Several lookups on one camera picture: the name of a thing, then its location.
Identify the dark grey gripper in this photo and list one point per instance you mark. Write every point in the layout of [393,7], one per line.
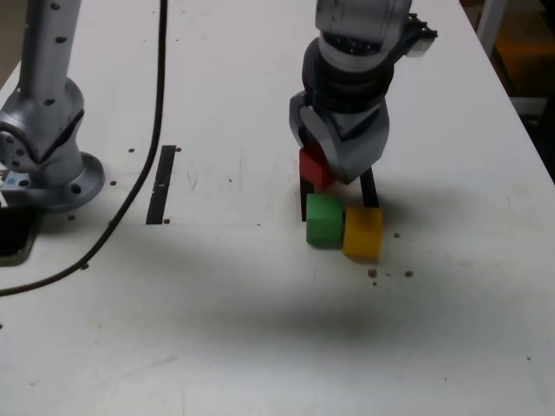
[347,123]

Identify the red cube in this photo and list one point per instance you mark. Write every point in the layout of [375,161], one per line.
[312,171]

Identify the green cube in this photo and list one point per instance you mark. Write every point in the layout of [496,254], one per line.
[323,221]

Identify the yellow cube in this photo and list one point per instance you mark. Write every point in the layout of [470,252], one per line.
[363,236]

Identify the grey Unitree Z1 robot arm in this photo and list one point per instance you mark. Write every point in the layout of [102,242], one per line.
[43,65]

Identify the black tape square outline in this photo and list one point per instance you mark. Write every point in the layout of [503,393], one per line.
[370,190]

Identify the black tape strip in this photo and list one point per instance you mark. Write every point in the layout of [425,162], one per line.
[161,182]

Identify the yellow-brown box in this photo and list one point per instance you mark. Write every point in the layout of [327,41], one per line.
[529,52]

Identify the white label with blue dot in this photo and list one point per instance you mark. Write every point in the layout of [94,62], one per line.
[13,181]

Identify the white camera on black bracket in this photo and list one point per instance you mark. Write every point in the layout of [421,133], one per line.
[421,41]

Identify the white metal frame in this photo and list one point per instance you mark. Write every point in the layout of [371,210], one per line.
[492,26]

